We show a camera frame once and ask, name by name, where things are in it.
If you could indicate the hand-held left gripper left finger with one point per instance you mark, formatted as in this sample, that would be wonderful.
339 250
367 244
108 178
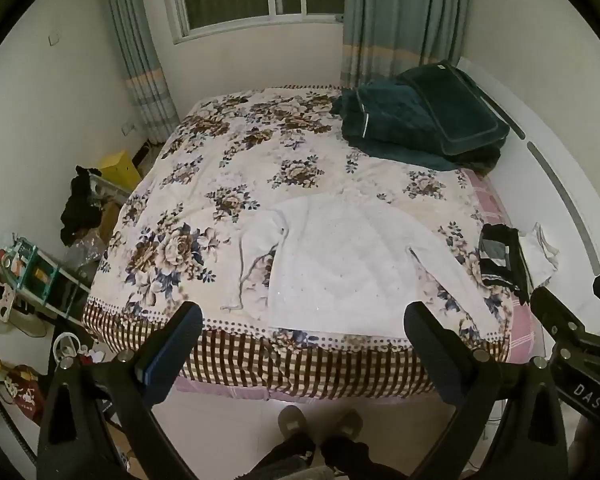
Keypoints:
172 342

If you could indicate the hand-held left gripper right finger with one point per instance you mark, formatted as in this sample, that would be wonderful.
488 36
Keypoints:
432 347

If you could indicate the white knit sweater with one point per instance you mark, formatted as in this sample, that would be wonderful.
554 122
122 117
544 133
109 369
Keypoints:
330 270

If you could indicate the black hanging clothes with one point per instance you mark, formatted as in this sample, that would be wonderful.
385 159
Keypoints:
80 205

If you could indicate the pink checked bed sheet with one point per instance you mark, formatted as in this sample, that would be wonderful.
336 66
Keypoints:
522 330

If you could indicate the white striped cloth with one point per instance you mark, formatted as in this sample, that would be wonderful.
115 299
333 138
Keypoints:
542 255

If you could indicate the folded black garment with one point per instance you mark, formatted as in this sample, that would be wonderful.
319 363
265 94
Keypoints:
502 260

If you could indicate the white round appliance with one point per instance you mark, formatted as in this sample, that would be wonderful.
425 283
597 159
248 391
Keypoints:
72 347

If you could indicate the person's right shoe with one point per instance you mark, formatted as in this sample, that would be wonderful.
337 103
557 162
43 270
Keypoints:
347 424

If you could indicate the person's shoe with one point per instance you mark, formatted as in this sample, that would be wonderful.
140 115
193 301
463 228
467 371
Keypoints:
347 424
292 422

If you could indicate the person's dark trousers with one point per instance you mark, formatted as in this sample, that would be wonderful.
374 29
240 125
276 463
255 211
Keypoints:
340 457

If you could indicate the person's left shoe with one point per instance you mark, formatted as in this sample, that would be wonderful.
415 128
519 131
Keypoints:
292 422

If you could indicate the teal shoe rack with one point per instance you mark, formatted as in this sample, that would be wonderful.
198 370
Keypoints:
40 275

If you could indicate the red printed bag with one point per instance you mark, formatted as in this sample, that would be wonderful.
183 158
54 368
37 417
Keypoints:
25 392

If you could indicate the yellow box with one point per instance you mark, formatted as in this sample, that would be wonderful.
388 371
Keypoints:
120 167

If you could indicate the white bed headboard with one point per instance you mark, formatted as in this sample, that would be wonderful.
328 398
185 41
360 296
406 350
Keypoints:
540 125

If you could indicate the floral bed blanket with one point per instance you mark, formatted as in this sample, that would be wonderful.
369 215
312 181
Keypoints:
220 160

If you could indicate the dark green pillow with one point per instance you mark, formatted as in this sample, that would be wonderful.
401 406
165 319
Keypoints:
455 105

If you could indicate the dark green quilt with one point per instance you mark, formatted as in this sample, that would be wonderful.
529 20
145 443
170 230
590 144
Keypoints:
380 120

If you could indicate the teal striped curtain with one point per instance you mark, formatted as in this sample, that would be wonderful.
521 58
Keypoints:
135 50
395 15

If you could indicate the white wall socket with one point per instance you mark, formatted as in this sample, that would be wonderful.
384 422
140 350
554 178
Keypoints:
54 38

